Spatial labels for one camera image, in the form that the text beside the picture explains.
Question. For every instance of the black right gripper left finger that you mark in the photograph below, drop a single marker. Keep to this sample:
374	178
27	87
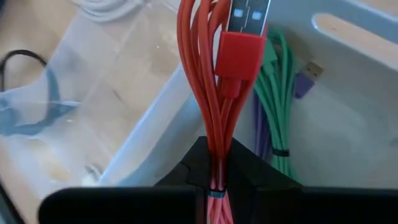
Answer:
140	205

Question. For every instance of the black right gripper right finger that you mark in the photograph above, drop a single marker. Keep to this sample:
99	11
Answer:
280	205

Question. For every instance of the white opaque plastic bin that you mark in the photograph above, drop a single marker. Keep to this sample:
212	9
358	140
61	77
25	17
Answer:
342	140

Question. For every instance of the clear plastic bin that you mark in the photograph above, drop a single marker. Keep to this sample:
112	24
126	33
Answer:
109	93

